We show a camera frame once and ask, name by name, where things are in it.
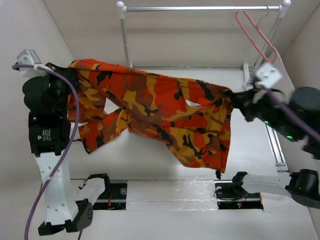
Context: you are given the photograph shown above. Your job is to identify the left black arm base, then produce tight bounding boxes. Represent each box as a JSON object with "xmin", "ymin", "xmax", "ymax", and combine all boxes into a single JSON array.
[{"xmin": 79, "ymin": 181, "xmax": 128, "ymax": 211}]

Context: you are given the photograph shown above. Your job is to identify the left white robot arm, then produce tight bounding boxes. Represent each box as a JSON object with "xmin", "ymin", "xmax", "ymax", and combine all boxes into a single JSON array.
[{"xmin": 18, "ymin": 64, "xmax": 112, "ymax": 236}]

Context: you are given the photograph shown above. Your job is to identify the pink clothes hanger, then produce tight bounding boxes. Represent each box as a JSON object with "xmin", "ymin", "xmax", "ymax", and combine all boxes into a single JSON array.
[{"xmin": 234, "ymin": 11, "xmax": 279, "ymax": 64}]

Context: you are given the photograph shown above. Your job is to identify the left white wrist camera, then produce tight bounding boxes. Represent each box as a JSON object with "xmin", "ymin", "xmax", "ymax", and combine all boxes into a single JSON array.
[{"xmin": 17, "ymin": 49, "xmax": 44, "ymax": 78}]

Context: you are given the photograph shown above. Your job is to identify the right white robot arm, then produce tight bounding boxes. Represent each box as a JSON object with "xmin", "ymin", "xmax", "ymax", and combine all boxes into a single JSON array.
[{"xmin": 227, "ymin": 87, "xmax": 320, "ymax": 209}]

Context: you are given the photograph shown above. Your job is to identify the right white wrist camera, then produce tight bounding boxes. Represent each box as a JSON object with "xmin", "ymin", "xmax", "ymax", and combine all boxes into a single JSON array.
[{"xmin": 254, "ymin": 62, "xmax": 283, "ymax": 89}]

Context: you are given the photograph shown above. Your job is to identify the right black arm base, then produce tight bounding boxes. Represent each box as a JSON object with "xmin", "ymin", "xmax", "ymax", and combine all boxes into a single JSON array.
[{"xmin": 213, "ymin": 180, "xmax": 264, "ymax": 210}]

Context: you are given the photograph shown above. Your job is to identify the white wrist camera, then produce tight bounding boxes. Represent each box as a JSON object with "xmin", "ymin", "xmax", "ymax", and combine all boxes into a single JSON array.
[
  {"xmin": 17, "ymin": 49, "xmax": 44, "ymax": 78},
  {"xmin": 254, "ymin": 62, "xmax": 283, "ymax": 89}
]

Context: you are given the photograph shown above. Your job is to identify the orange camouflage trousers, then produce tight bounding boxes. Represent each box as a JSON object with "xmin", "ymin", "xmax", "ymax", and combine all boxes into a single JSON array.
[{"xmin": 68, "ymin": 59, "xmax": 234, "ymax": 173}]

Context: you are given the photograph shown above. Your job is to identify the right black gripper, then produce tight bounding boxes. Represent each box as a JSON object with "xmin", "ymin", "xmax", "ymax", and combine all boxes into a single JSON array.
[{"xmin": 230, "ymin": 82, "xmax": 299, "ymax": 140}]

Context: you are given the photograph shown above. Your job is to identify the white clothes rack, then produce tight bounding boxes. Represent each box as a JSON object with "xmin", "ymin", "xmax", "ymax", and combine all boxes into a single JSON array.
[{"xmin": 116, "ymin": 0, "xmax": 292, "ymax": 70}]

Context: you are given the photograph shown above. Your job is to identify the aluminium side rail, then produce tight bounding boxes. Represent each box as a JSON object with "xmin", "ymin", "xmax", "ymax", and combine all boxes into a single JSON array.
[{"xmin": 264, "ymin": 121, "xmax": 289, "ymax": 173}]

